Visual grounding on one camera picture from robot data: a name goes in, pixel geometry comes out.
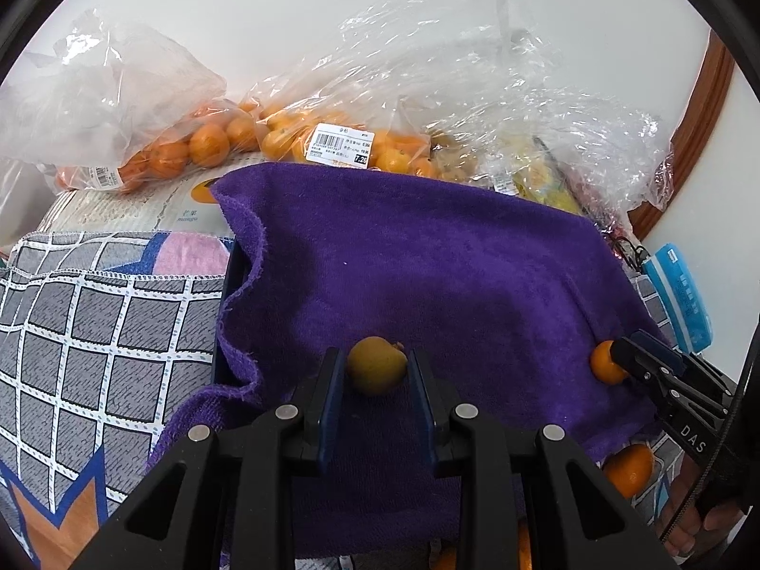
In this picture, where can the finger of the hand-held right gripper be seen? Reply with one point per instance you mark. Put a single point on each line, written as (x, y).
(653, 356)

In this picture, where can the person's right hand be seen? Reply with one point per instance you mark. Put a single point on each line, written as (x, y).
(683, 525)

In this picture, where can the small round mandarin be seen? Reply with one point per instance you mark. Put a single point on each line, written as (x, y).
(604, 365)

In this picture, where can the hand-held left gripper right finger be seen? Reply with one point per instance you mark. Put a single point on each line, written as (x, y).
(418, 392)

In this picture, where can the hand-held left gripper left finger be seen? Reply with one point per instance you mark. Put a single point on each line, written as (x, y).
(332, 392)

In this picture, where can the grey checked blanket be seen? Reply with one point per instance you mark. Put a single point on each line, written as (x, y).
(89, 338)

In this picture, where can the brown kiwi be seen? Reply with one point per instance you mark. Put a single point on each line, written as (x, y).
(376, 365)

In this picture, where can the blue tissue packet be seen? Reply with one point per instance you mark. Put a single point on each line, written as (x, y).
(677, 297)

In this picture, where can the oval kumquat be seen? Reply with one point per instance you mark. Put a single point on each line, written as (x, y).
(629, 469)

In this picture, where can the cloudy bag of mandarins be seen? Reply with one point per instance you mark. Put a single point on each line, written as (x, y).
(89, 101)

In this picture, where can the brown wooden door frame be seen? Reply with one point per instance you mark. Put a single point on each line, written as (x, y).
(700, 119)

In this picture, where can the purple towel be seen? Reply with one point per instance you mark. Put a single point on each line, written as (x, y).
(445, 279)

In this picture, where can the clear bag of brown fruit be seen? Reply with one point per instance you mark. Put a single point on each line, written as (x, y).
(451, 163)

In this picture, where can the clear bag of yellow fruit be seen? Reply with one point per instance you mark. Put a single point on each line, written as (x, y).
(540, 181)

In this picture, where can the clear labelled bag of mandarins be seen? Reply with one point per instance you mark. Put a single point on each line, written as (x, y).
(392, 157)

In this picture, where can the printed paper sheet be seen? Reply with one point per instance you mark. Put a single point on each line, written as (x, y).
(119, 211)

